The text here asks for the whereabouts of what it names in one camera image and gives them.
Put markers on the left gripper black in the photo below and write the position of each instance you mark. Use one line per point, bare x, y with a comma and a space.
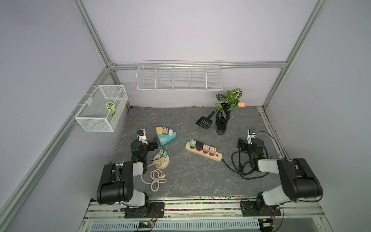
151, 147

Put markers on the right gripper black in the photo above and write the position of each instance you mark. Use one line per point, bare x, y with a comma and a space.
241, 141

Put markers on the beige power strip red sockets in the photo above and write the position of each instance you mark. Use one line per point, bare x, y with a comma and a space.
217, 156

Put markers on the pink USB charger plug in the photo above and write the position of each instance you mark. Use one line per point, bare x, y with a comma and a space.
212, 151
206, 149

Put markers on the green USB charger plug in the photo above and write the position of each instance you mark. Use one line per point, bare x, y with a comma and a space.
192, 143

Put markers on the black USB charger plug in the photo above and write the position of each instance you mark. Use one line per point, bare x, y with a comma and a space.
199, 146

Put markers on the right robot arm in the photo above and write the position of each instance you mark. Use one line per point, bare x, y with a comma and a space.
296, 177

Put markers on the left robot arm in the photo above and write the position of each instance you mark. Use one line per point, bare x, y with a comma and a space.
117, 179

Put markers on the round pink power socket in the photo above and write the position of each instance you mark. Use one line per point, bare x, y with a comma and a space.
161, 160

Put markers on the teal triangular power socket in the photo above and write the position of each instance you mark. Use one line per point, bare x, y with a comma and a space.
165, 135

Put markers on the black plant pot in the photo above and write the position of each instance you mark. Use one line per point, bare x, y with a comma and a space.
222, 118

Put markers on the pink artificial tulip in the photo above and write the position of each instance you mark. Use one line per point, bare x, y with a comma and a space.
241, 105

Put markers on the green leaf in basket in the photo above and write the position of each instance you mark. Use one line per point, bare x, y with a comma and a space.
110, 106

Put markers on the green artificial plant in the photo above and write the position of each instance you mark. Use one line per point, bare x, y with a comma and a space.
231, 97

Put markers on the black litter scoop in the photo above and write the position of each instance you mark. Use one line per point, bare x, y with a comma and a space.
205, 122

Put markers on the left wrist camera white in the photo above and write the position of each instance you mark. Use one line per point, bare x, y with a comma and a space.
141, 135

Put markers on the white mesh wall basket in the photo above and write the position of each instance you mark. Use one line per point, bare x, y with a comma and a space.
93, 115

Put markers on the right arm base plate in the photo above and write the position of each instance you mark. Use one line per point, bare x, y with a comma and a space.
252, 208

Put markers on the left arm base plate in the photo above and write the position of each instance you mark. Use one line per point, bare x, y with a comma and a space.
153, 210

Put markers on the white wire wall shelf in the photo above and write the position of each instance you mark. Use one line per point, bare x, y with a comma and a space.
178, 75

